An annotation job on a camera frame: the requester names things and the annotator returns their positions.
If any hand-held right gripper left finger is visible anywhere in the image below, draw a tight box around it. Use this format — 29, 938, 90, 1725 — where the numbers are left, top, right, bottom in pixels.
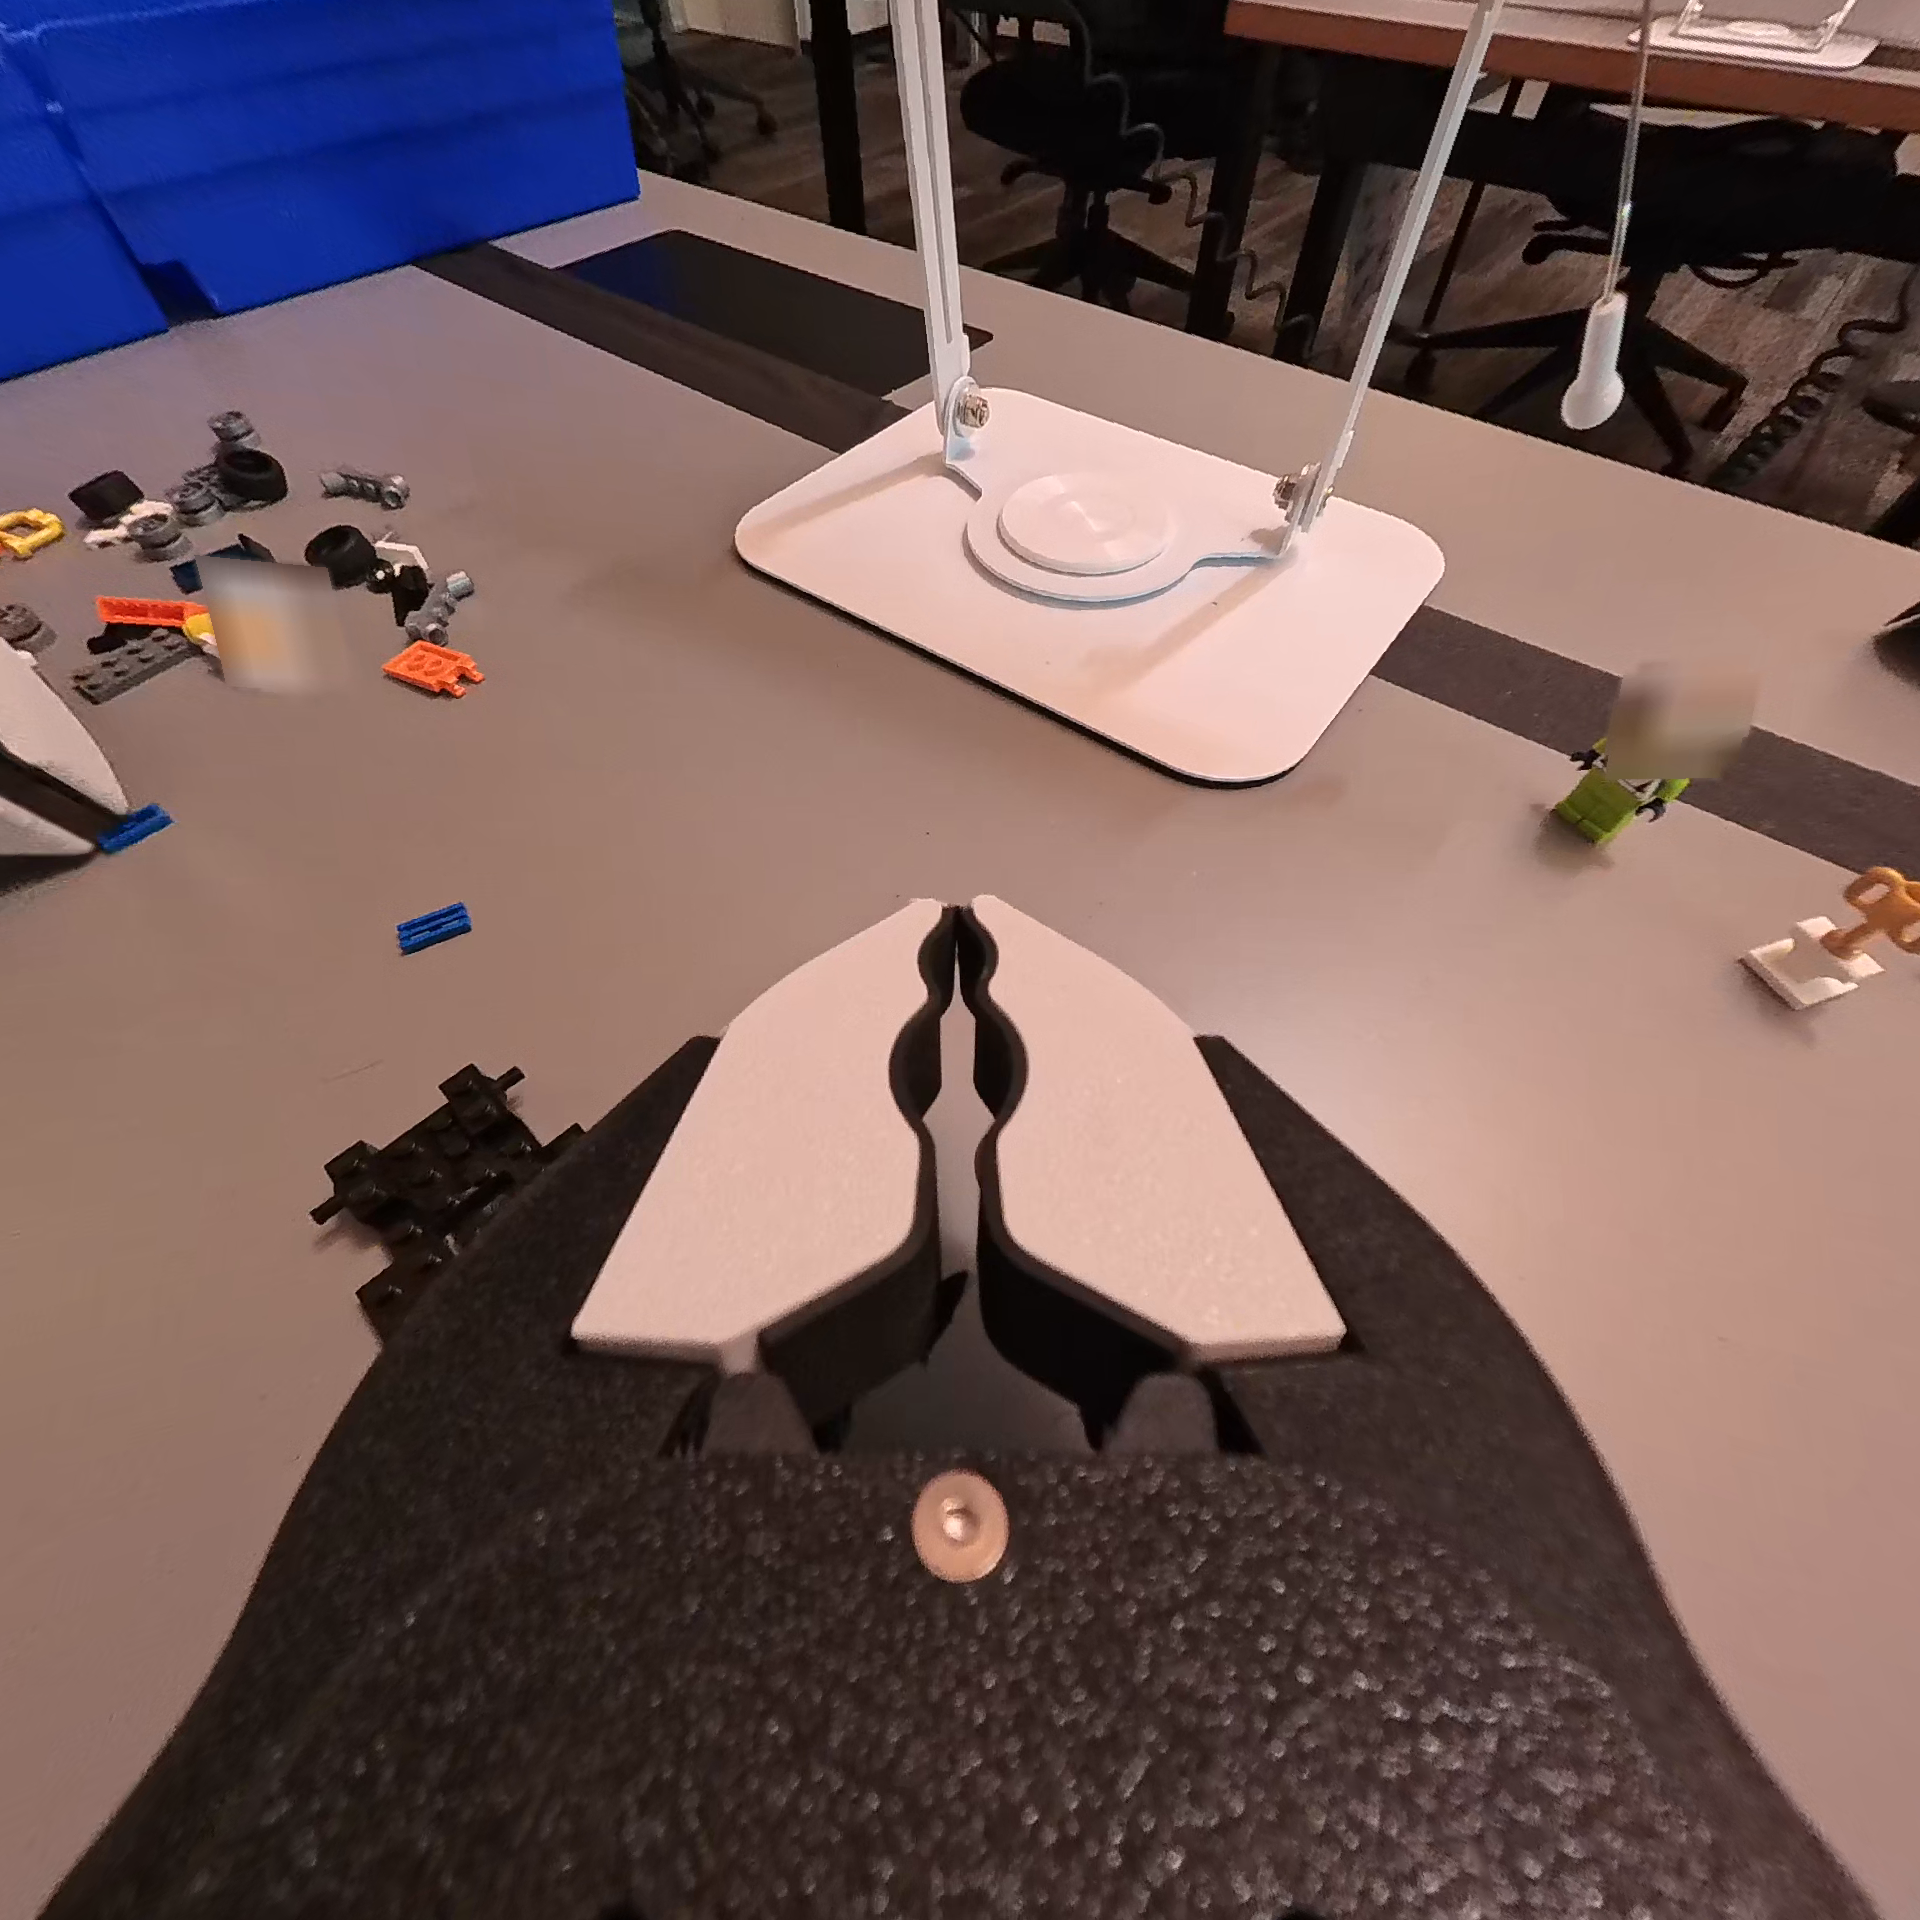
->
570, 897, 961, 1376

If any lime green lego minifigure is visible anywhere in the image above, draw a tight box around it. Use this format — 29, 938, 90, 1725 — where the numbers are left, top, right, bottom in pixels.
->
1552, 766, 1690, 850

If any pile of lego pieces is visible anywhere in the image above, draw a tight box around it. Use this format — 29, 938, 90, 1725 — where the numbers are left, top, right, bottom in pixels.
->
0, 408, 501, 710

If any small white lego piece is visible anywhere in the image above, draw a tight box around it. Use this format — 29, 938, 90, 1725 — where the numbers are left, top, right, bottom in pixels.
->
1737, 920, 1874, 1011

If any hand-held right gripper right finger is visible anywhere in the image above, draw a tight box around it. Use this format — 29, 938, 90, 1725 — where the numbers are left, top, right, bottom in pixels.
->
959, 897, 1349, 1376

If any black lego chassis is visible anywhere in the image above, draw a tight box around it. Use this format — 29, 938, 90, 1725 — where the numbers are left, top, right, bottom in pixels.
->
311, 1062, 589, 1326

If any black office chair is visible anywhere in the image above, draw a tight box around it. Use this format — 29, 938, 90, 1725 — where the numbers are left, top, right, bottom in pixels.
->
1501, 122, 1920, 483
959, 0, 1248, 317

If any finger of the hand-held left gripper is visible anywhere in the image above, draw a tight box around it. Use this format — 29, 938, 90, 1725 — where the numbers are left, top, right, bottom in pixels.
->
0, 642, 138, 866

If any white book stand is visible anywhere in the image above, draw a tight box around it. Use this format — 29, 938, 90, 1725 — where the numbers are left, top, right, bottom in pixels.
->
736, 0, 1637, 792

